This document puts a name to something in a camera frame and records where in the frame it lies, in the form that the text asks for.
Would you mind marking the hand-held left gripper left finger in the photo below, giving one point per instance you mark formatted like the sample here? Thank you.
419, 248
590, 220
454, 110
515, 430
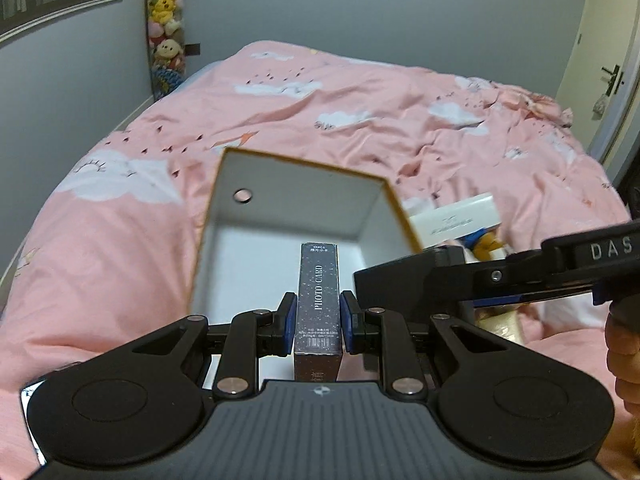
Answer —
289, 325

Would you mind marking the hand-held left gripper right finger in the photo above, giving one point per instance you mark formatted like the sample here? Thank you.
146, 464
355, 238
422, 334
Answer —
348, 325

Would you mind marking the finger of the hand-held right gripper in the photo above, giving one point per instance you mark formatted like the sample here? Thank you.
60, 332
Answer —
530, 299
510, 272

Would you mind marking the dark starry card box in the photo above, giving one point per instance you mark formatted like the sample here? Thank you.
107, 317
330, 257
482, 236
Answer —
317, 310

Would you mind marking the dark grey box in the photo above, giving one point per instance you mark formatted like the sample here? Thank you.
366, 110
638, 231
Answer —
400, 285

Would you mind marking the white glasses case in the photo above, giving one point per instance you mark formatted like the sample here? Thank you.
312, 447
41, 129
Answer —
455, 220

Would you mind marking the orange cardboard box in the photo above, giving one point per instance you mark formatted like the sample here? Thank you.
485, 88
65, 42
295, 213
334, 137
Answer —
280, 200

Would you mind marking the person's right hand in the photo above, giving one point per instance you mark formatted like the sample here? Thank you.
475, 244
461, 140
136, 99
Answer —
625, 360

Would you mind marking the gold box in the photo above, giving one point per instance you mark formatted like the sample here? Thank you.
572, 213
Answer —
500, 325

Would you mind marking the small hanging bag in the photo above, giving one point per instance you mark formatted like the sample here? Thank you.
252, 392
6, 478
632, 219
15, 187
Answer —
600, 105

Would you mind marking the pink cloud print duvet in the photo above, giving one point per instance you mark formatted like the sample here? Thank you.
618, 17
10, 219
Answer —
150, 260

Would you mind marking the cream door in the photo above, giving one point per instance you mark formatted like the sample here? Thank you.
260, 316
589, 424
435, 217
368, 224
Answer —
590, 20

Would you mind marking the small black object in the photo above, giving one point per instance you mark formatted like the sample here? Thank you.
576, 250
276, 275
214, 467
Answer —
193, 49

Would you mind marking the clear tube of plush toys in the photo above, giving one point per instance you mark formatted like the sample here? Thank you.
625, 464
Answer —
165, 25

